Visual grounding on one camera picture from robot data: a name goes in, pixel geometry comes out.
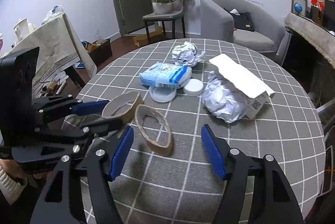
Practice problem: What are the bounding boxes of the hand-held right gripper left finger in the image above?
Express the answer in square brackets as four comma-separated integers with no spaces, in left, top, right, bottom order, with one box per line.
[29,126,135,224]

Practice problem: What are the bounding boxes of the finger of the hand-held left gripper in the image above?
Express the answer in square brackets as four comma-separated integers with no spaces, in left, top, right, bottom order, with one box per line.
[34,117,123,159]
[31,94,110,123]

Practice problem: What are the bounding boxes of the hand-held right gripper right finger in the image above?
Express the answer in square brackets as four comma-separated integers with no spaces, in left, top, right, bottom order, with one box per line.
[201,124,305,224]

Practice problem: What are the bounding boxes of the cardboard tape ring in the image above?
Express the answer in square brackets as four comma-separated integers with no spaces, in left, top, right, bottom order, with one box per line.
[134,105,173,157]
[102,91,144,124]

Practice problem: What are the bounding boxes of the small white ball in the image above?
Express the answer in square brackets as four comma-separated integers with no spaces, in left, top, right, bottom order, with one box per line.
[183,79,204,97]

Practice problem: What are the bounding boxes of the small white paper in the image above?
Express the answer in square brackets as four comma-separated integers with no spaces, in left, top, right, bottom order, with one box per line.
[172,41,207,67]

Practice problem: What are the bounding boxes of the person's left forearm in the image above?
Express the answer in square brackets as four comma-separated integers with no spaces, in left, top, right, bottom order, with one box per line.
[0,161,28,205]

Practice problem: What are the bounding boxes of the large crumpled white paper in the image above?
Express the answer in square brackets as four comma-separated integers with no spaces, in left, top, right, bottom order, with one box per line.
[202,71,248,124]

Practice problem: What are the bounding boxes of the grey checked tablecloth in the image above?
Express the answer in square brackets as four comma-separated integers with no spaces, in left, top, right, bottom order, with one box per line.
[61,38,326,224]

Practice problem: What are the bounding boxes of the dark open box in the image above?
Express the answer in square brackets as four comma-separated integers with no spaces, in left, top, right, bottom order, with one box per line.
[85,38,113,66]

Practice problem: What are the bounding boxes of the translucent round plastic lid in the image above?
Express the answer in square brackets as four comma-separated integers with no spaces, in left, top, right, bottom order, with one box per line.
[149,85,177,103]

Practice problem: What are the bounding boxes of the beige patterned tablecloth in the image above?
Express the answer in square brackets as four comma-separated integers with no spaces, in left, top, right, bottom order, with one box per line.
[0,13,97,78]

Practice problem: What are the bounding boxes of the white kettle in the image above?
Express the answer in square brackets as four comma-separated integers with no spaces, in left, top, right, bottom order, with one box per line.
[14,18,34,41]

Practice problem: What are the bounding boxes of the blue tissue packet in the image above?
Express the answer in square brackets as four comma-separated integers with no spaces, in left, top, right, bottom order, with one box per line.
[139,62,192,89]

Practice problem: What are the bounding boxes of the white cardboard box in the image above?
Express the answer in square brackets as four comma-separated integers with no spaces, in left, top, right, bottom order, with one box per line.
[209,54,275,120]

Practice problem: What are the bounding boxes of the brown cardboard box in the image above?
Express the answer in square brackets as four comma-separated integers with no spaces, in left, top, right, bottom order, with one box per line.
[133,26,164,47]

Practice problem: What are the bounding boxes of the white plastic bag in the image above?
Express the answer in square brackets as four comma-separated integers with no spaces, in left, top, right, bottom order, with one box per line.
[41,5,64,26]

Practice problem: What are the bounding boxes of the grey dining chair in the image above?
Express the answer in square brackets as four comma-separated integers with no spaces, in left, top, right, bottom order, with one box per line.
[142,0,187,44]

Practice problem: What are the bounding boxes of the grey armchair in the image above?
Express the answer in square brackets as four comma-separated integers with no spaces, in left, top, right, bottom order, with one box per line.
[200,0,286,53]

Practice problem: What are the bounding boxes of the black bag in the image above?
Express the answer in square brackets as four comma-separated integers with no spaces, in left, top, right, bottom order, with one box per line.
[230,12,255,32]

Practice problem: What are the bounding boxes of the grey fringed desk cloth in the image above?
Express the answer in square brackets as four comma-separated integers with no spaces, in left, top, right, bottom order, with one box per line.
[285,13,335,69]

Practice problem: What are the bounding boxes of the brown wooden box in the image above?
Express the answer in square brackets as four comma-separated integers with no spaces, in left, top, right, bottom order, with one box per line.
[311,5,325,25]

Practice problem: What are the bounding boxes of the black monitor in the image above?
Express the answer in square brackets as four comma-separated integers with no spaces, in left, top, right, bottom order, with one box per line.
[324,0,335,29]

